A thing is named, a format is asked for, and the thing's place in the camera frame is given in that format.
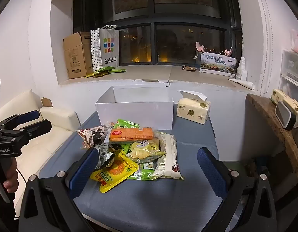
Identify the yellow tissue box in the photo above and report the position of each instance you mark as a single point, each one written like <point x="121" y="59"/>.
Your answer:
<point x="279" y="97"/>

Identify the silver torn snack packet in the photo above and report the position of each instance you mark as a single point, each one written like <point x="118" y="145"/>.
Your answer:
<point x="104" y="153"/>

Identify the brown cardboard flap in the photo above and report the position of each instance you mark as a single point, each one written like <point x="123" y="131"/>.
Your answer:
<point x="46" y="102"/>

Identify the white sofa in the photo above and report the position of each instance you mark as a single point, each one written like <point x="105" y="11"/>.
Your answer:
<point x="54" y="118"/>

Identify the cow-print snack packet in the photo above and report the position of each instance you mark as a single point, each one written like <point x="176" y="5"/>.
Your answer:
<point x="93" y="135"/>

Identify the rolled white paper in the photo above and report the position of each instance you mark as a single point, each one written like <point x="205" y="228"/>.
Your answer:
<point x="243" y="83"/>

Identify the wooden shelf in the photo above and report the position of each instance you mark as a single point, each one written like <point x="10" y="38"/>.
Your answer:
<point x="267" y="116"/>

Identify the beige tissue pack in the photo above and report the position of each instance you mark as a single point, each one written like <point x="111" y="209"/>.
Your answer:
<point x="192" y="111"/>

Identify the white cardboard box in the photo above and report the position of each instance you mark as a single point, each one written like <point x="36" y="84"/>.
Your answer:
<point x="139" y="116"/>

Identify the clear bag of yellow chips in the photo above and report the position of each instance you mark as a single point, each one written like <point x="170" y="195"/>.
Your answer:
<point x="144" y="151"/>

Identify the pink plastic object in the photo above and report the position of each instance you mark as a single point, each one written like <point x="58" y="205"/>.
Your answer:
<point x="228" y="52"/>
<point x="200" y="47"/>

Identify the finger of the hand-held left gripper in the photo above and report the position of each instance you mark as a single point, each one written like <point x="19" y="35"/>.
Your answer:
<point x="37" y="128"/>
<point x="28" y="116"/>

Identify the green and white snack packet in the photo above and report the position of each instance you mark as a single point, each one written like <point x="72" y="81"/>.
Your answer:
<point x="145" y="170"/>

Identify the dark framed window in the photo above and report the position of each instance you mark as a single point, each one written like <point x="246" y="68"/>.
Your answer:
<point x="153" y="17"/>

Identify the pile of green sachets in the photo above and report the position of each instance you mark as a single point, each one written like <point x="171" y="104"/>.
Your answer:
<point x="105" y="72"/>

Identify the pink package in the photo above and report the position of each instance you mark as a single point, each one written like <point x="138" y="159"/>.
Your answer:
<point x="297" y="42"/>

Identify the printed landscape carton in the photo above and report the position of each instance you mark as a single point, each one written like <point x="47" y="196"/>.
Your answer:
<point x="217" y="64"/>

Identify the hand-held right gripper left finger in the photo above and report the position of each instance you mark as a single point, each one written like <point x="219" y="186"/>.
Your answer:
<point x="83" y="172"/>

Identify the small white-framed screen device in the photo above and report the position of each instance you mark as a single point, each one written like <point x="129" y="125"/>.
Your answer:
<point x="284" y="113"/>

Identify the orange cracker packet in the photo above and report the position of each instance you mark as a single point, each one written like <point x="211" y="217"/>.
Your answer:
<point x="132" y="134"/>

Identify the yellow sunflower snack packet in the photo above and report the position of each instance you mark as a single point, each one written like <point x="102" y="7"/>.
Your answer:
<point x="115" y="171"/>

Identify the white paper shopping bag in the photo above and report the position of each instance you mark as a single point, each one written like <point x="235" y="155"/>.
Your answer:
<point x="107" y="48"/>

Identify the white plastic bottle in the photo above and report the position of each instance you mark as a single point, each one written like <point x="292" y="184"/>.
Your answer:
<point x="241" y="71"/>

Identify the white striped snack packet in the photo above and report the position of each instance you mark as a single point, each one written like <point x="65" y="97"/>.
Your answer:
<point x="167" y="159"/>

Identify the clear plastic drawer unit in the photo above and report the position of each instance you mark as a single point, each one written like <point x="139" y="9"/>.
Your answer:
<point x="292" y="72"/>

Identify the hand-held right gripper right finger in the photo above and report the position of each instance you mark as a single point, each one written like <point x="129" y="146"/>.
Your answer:
<point x="211" y="172"/>

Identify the person's left forearm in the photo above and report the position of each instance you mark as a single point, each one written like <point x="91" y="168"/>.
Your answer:
<point x="4" y="215"/>

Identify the person's left hand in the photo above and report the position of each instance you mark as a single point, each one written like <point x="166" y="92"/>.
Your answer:
<point x="11" y="185"/>

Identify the brown wrapper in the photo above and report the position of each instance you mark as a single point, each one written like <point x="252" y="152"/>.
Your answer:
<point x="188" y="68"/>

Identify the brown cardboard box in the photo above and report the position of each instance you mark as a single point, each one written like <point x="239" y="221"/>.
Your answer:
<point x="76" y="55"/>

